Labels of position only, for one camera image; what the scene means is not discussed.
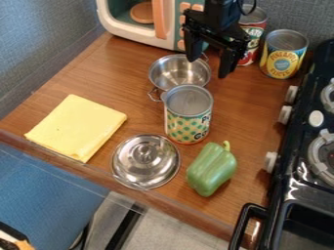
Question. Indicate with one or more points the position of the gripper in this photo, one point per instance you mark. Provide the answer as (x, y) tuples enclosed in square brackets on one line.
[(209, 26)]

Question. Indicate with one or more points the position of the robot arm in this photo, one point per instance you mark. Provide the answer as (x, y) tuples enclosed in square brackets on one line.
[(222, 11)]

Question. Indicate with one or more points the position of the silver pot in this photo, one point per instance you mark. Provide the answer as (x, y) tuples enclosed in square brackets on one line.
[(176, 73)]

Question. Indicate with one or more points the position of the red can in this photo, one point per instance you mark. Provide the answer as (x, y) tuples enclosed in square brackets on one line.
[(252, 35)]

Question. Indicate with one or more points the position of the green dotted can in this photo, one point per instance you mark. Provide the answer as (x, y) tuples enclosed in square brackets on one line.
[(188, 114)]

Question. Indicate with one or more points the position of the toy microwave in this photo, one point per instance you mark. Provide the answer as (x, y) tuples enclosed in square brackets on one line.
[(150, 19)]

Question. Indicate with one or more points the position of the yellow can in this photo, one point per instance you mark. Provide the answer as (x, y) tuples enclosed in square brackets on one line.
[(282, 55)]

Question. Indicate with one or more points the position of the green toy pepper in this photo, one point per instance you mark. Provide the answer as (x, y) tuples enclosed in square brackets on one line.
[(212, 169)]

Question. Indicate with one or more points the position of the silver lid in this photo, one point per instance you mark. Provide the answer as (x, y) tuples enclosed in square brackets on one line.
[(145, 161)]

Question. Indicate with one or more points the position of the toy stove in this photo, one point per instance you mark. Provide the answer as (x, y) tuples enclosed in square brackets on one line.
[(300, 156)]

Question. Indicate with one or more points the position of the yellow cloth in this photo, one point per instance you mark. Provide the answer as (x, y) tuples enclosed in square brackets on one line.
[(76, 127)]

